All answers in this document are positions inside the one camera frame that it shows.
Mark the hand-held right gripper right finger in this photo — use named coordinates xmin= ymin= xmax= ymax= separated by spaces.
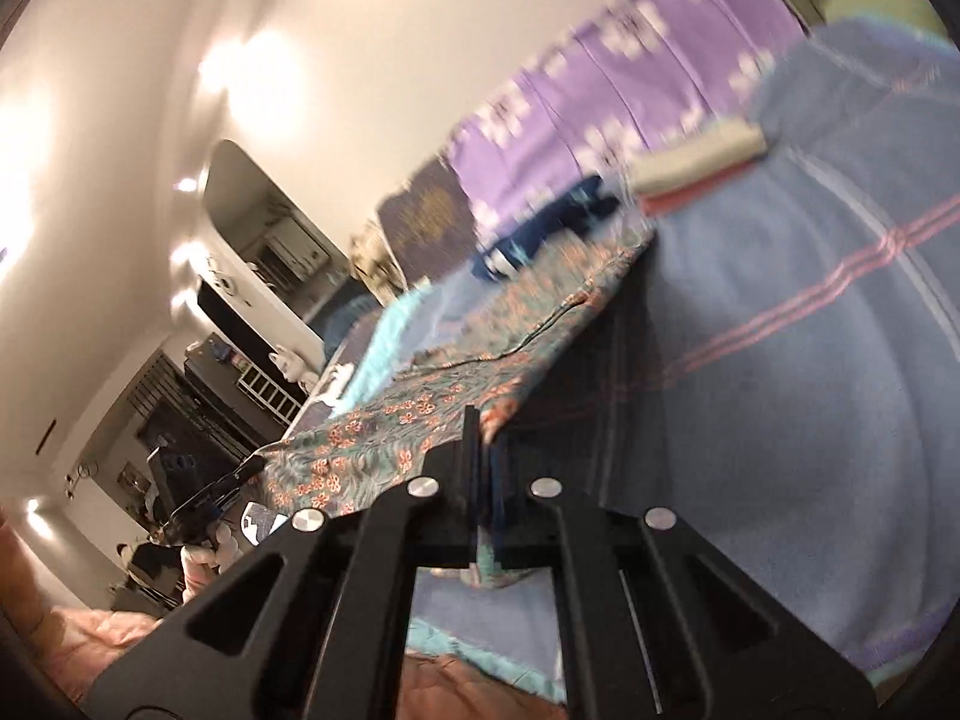
xmin=480 ymin=439 xmax=878 ymax=720

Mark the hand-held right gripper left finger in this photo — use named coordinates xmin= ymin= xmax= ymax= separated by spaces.
xmin=79 ymin=405 xmax=481 ymax=720

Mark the teal floral shirt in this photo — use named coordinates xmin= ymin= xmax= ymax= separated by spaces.
xmin=247 ymin=225 xmax=661 ymax=586

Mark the person's left hand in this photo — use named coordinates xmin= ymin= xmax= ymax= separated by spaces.
xmin=180 ymin=525 xmax=242 ymax=602

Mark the white slatted rack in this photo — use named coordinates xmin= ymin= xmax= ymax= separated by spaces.
xmin=236 ymin=364 xmax=305 ymax=428

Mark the white cat figurine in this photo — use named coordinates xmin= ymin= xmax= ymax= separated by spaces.
xmin=270 ymin=345 xmax=308 ymax=383

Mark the dark patterned bedsheet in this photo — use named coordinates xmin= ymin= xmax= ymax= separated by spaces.
xmin=285 ymin=292 xmax=391 ymax=443

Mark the beige striped cloth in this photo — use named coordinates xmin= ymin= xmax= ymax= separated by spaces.
xmin=349 ymin=217 xmax=410 ymax=301

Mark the navy star fleece blanket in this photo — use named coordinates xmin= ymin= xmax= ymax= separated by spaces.
xmin=469 ymin=176 xmax=623 ymax=282

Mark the dark pillow with gold tree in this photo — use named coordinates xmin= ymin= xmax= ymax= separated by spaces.
xmin=375 ymin=157 xmax=481 ymax=290

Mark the blue plaid bed cover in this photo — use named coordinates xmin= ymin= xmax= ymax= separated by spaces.
xmin=322 ymin=15 xmax=960 ymax=706

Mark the folded pink garment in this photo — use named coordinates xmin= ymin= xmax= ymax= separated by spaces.
xmin=645 ymin=154 xmax=766 ymax=215

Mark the folded beige garment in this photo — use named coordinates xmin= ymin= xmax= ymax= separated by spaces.
xmin=626 ymin=120 xmax=766 ymax=196

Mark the purple floral pillow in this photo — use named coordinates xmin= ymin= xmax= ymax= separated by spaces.
xmin=446 ymin=0 xmax=807 ymax=241

